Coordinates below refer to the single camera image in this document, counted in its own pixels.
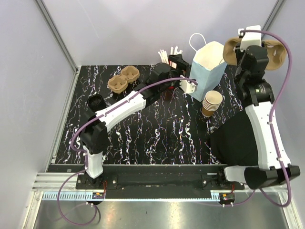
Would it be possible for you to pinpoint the aluminium frame post left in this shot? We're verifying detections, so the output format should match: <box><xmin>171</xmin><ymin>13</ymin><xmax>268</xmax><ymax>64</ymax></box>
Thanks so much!
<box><xmin>34</xmin><ymin>0</ymin><xmax>79</xmax><ymax>73</ymax></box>

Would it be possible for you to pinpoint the stack of paper cups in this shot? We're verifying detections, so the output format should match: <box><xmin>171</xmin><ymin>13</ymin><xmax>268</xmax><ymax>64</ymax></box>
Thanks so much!
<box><xmin>202</xmin><ymin>90</ymin><xmax>223</xmax><ymax>117</ymax></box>

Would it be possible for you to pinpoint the stack of black lids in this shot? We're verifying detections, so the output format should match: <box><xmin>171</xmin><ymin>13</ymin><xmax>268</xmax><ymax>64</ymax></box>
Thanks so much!
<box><xmin>87</xmin><ymin>94</ymin><xmax>107</xmax><ymax>112</ymax></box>

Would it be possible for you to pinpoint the aluminium frame post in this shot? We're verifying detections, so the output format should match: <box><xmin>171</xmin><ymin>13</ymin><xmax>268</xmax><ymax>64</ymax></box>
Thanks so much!
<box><xmin>34</xmin><ymin>0</ymin><xmax>79</xmax><ymax>73</ymax></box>
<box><xmin>262</xmin><ymin>0</ymin><xmax>286</xmax><ymax>31</ymax></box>

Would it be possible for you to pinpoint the black cloth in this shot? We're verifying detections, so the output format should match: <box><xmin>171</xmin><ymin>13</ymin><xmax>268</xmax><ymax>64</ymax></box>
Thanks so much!
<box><xmin>209</xmin><ymin>111</ymin><xmax>258</xmax><ymax>166</ymax></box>

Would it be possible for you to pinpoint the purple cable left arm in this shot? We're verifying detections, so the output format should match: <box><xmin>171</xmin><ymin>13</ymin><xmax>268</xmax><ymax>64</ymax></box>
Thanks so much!
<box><xmin>56</xmin><ymin>75</ymin><xmax>198</xmax><ymax>226</ymax></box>

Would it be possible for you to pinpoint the light blue paper bag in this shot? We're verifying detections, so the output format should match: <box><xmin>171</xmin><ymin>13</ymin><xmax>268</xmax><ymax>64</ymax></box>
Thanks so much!
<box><xmin>189</xmin><ymin>41</ymin><xmax>227</xmax><ymax>102</ymax></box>

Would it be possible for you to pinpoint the aluminium rail front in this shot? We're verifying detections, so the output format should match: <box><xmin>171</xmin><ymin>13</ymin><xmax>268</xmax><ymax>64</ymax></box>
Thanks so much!
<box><xmin>32</xmin><ymin>170</ymin><xmax>305</xmax><ymax>203</ymax></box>

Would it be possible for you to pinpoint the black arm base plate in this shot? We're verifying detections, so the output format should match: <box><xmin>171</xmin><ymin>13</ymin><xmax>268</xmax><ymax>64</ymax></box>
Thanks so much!
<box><xmin>47</xmin><ymin>165</ymin><xmax>244</xmax><ymax>202</ymax></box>

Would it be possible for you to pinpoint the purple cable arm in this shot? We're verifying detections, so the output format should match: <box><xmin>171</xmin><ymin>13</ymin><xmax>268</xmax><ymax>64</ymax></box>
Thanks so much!
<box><xmin>56</xmin><ymin>75</ymin><xmax>198</xmax><ymax>226</ymax></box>
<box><xmin>239</xmin><ymin>28</ymin><xmax>293</xmax><ymax>208</ymax></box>

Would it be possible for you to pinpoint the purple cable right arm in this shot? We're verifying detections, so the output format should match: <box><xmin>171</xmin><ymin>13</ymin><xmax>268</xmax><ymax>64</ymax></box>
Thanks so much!
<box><xmin>239</xmin><ymin>28</ymin><xmax>293</xmax><ymax>208</ymax></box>

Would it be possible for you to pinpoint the cardboard cup carrier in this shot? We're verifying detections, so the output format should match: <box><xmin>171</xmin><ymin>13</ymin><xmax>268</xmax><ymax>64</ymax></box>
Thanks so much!
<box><xmin>223</xmin><ymin>37</ymin><xmax>287</xmax><ymax>71</ymax></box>

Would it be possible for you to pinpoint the aluminium frame post right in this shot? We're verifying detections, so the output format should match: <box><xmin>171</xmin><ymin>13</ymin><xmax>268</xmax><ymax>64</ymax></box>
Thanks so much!
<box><xmin>262</xmin><ymin>0</ymin><xmax>286</xmax><ymax>31</ymax></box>

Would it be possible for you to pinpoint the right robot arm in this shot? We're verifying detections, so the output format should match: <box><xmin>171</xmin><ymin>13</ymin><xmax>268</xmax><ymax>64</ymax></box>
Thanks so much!
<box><xmin>216</xmin><ymin>45</ymin><xmax>300</xmax><ymax>189</ymax></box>

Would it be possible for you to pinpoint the stack of cardboard cup carriers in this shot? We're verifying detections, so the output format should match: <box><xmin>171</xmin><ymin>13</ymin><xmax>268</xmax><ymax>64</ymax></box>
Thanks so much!
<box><xmin>107</xmin><ymin>65</ymin><xmax>140</xmax><ymax>94</ymax></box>

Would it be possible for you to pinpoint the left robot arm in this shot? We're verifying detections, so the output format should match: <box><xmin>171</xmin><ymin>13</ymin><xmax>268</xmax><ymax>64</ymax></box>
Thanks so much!
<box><xmin>79</xmin><ymin>54</ymin><xmax>191</xmax><ymax>189</ymax></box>

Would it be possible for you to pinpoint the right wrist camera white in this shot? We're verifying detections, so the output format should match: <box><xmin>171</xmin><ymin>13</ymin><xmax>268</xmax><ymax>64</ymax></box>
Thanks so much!
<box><xmin>238</xmin><ymin>25</ymin><xmax>262</xmax><ymax>52</ymax></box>

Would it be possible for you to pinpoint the white wrapped straws bundle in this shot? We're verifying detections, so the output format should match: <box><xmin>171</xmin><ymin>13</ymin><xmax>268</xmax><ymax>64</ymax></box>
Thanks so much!
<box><xmin>158</xmin><ymin>46</ymin><xmax>183</xmax><ymax>64</ymax></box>

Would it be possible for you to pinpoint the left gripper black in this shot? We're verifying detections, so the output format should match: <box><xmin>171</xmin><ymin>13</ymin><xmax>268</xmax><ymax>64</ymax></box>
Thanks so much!
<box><xmin>159</xmin><ymin>54</ymin><xmax>188</xmax><ymax>93</ymax></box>

